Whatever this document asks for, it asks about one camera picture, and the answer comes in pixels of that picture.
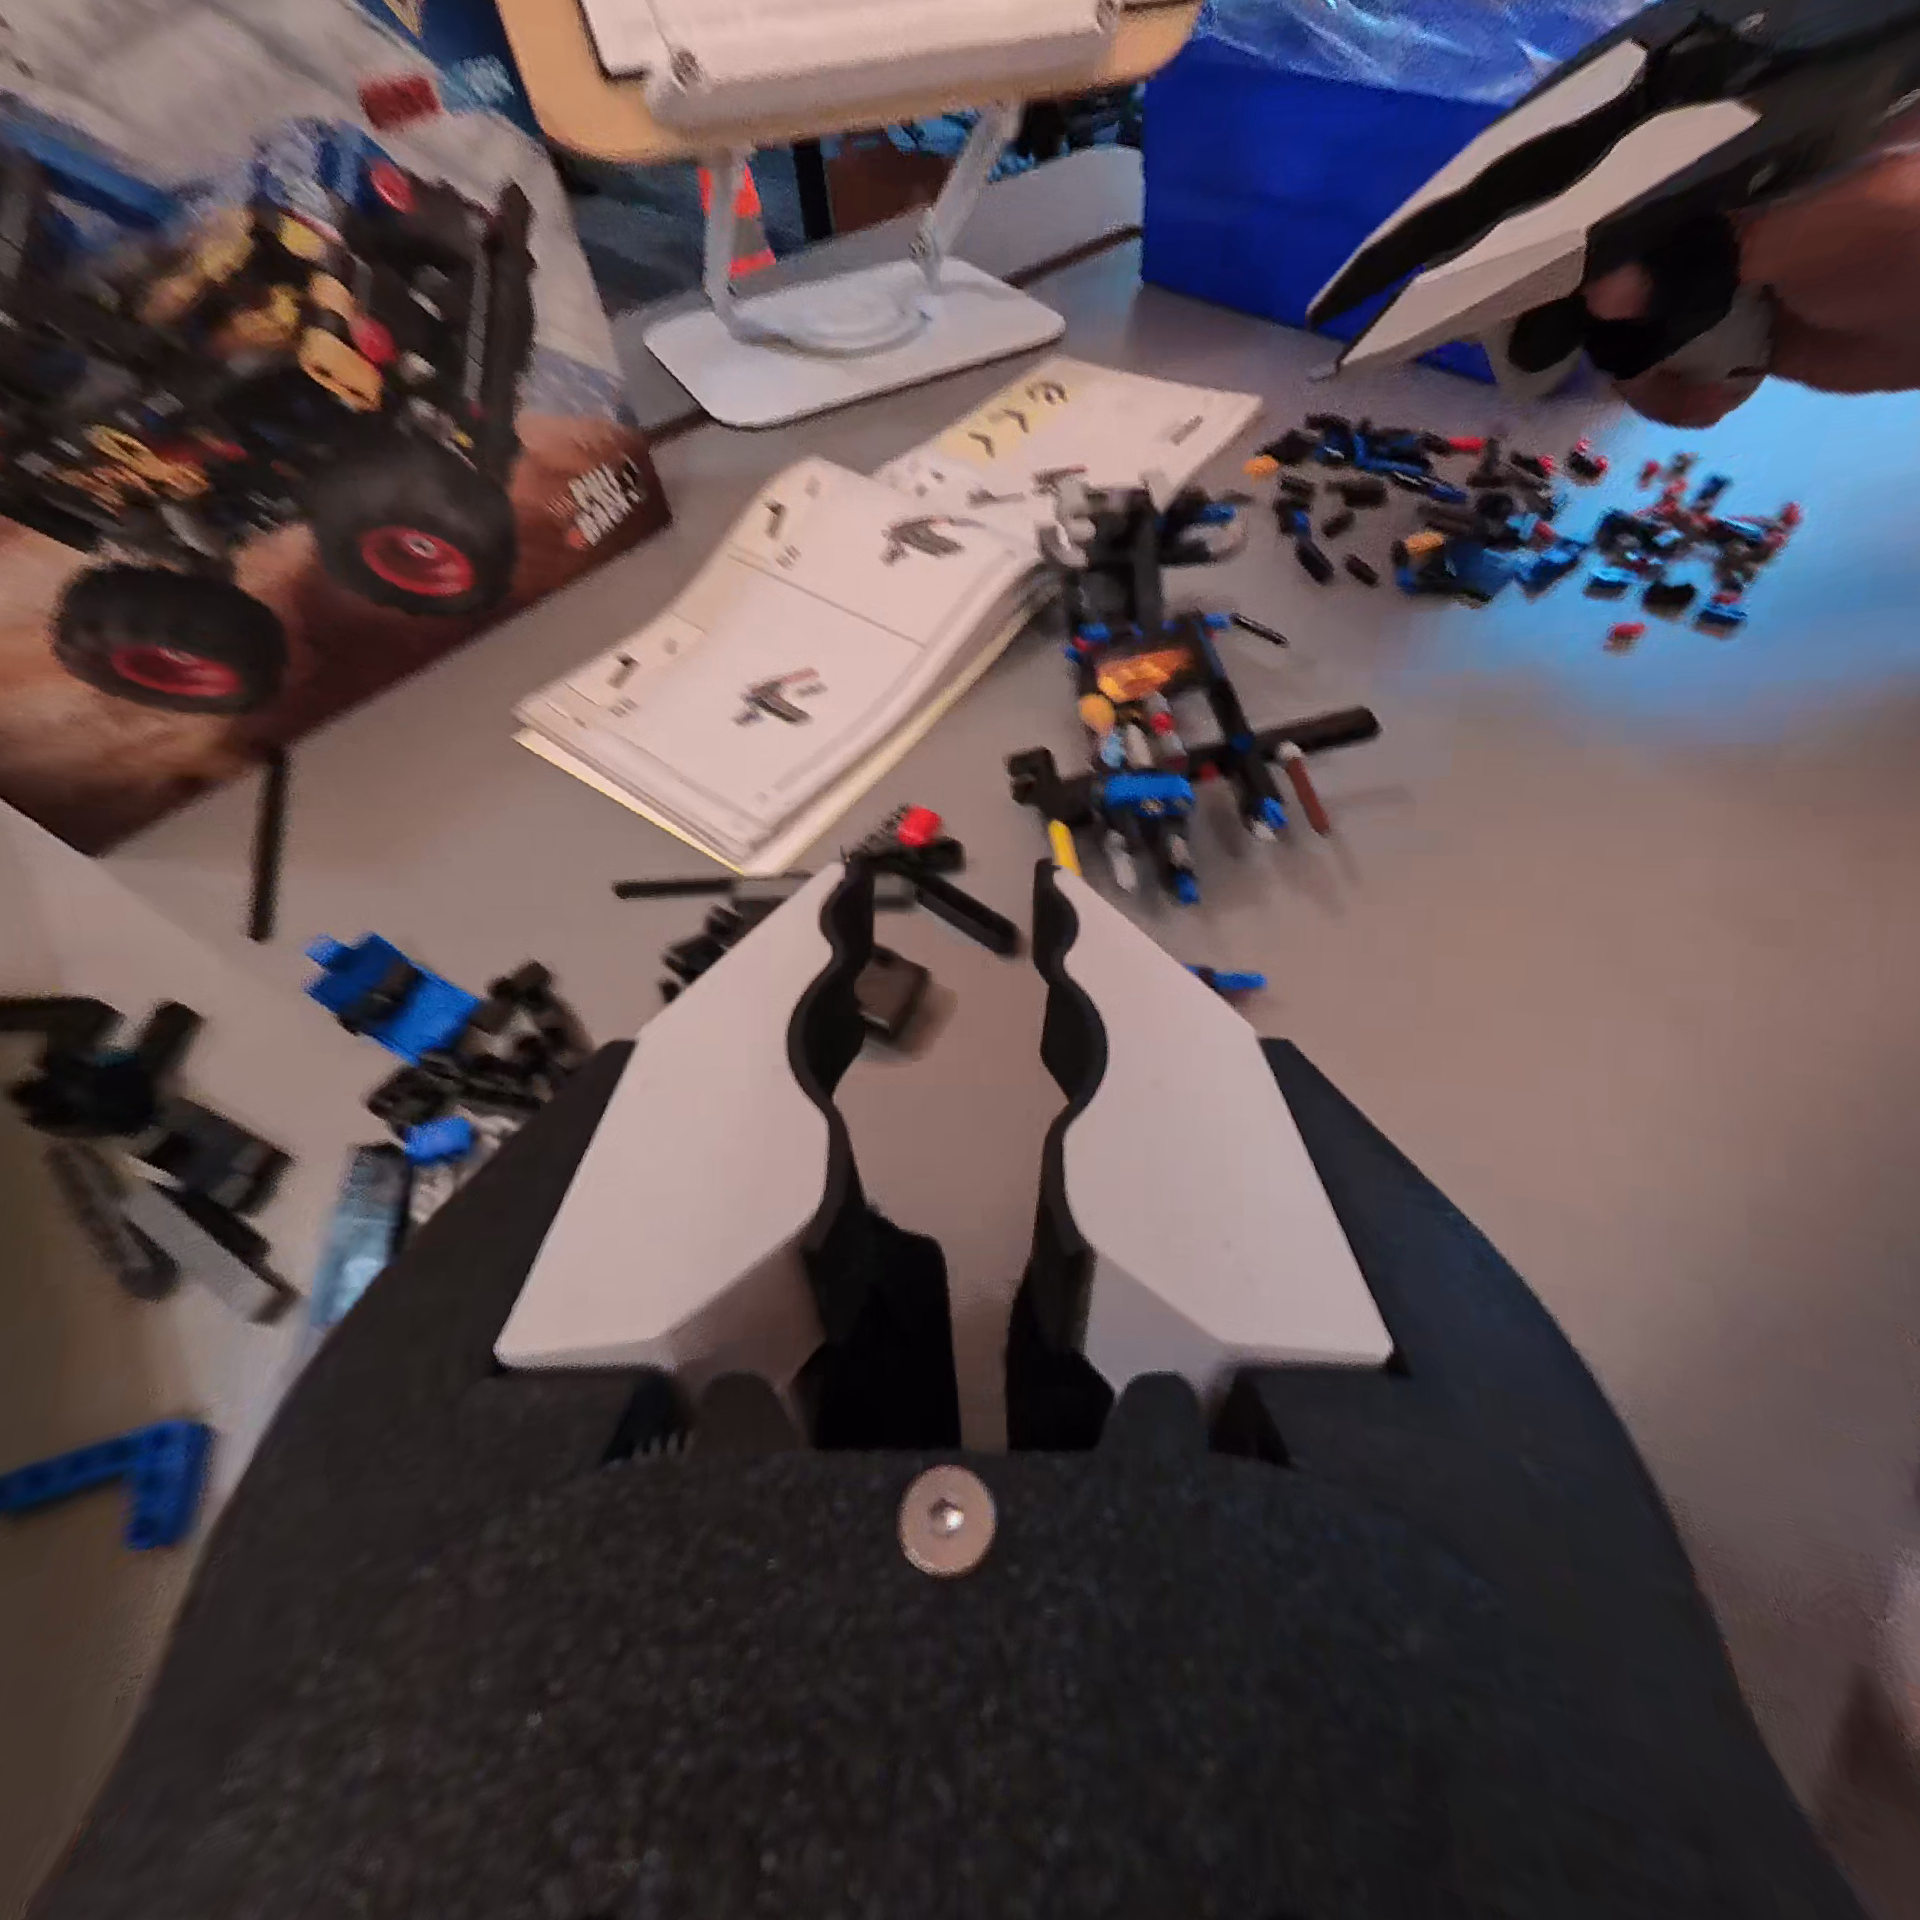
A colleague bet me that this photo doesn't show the pile of black lego pieces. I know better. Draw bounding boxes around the pile of black lego pieces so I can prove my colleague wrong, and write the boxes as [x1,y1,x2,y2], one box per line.
[366,960,597,1130]

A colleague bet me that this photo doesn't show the white instruction booklet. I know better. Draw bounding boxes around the white instruction booklet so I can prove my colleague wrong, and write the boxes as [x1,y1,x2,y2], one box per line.
[513,355,1262,874]

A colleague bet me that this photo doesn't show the clear plastic bin liner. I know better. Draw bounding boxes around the clear plastic bin liner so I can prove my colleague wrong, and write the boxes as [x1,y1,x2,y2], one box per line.
[1191,0,1668,72]

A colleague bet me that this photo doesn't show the toy truck picture box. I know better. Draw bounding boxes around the toy truck picture box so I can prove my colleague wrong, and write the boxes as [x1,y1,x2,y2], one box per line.
[0,0,674,857]

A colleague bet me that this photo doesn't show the blue lego panel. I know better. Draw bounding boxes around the blue lego panel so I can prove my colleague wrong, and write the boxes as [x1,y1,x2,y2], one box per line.
[304,932,484,1062]

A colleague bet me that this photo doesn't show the person's right hand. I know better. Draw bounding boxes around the person's right hand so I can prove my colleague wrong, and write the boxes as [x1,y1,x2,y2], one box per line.
[1612,114,1920,434]

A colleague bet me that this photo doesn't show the black lego beam red pin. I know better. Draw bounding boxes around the black lego beam red pin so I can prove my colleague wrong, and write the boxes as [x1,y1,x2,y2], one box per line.
[838,804,1021,960]

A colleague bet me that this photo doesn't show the white paper document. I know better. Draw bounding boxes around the white paper document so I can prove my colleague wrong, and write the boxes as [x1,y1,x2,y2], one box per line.
[577,0,1121,135]

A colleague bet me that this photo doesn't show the clear plastic bag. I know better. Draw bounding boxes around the clear plastic bag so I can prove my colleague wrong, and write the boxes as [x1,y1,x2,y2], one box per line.
[308,1143,422,1336]

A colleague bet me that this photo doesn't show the blue angled lego beam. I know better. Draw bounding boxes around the blue angled lego beam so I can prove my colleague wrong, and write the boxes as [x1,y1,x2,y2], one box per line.
[0,1417,217,1551]

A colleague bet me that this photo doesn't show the pile of small lego pieces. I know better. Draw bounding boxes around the pile of small lego pieces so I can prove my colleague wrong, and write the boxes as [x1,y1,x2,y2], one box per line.
[1241,409,1805,652]

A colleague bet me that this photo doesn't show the orange striped cone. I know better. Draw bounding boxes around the orange striped cone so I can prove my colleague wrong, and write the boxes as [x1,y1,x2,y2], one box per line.
[695,164,778,281]

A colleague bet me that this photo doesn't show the white stand with wooden board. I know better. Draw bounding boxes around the white stand with wooden board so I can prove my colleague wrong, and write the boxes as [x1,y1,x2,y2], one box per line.
[497,0,1202,431]

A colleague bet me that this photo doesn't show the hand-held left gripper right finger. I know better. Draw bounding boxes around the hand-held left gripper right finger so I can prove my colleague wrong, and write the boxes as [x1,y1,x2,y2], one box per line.
[1006,860,1402,1454]

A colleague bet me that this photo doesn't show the blue bin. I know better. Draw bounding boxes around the blue bin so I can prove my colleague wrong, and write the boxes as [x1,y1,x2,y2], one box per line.
[1141,35,1526,386]

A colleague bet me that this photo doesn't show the black lego chassis assembly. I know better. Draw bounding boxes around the black lego chassis assembly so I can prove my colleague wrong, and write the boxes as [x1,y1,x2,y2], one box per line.
[1006,603,1381,911]

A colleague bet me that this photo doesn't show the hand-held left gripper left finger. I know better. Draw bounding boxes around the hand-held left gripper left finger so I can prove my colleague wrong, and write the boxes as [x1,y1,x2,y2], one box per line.
[492,860,962,1454]

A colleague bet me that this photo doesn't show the black lego assembly blue pins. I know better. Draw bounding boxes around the black lego assembly blue pins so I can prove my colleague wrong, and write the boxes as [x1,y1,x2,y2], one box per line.
[0,997,299,1325]

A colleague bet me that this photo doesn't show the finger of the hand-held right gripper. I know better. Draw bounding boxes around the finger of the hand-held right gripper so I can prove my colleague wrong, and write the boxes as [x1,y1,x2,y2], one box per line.
[1304,35,1666,332]
[1333,95,1772,379]

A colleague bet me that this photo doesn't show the grey black lego assembly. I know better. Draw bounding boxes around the grey black lego assembly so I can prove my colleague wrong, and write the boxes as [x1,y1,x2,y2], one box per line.
[1032,465,1251,610]

